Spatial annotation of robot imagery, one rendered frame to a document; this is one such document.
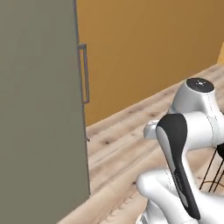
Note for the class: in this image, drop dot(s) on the grey-green tall cabinet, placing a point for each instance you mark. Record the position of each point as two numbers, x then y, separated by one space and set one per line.
40 110

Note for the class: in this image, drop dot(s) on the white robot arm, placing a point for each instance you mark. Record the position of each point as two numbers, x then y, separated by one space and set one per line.
189 122

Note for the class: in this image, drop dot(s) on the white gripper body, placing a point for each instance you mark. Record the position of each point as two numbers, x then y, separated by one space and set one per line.
150 130

